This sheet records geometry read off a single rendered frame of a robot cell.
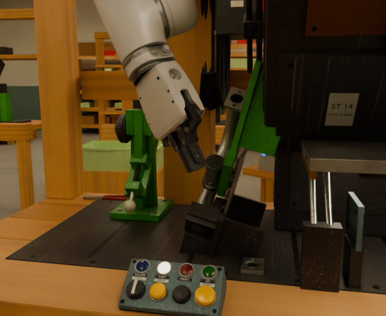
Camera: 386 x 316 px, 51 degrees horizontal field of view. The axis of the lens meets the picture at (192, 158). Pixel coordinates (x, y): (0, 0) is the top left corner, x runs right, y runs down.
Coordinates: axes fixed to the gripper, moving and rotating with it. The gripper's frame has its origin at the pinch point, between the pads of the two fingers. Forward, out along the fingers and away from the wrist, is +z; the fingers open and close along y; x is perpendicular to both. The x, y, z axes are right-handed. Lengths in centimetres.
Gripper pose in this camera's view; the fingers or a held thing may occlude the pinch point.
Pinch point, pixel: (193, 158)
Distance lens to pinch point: 63.9
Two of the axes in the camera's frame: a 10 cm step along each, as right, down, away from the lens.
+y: -5.1, 3.4, 7.9
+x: -7.5, 2.6, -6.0
